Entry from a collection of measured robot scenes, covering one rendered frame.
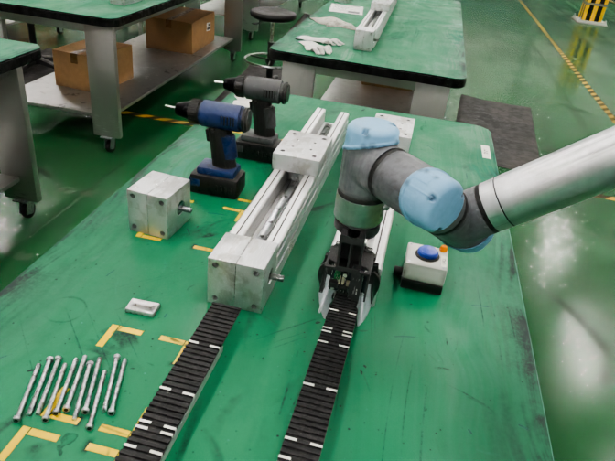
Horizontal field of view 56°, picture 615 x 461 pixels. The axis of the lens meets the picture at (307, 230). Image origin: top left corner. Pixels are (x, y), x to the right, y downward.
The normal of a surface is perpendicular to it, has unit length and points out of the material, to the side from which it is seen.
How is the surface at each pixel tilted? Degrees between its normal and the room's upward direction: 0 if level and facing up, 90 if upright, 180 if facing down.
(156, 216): 90
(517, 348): 0
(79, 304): 0
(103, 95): 90
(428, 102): 90
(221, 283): 90
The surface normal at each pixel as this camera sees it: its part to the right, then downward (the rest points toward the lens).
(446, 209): 0.56, 0.47
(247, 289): -0.22, 0.47
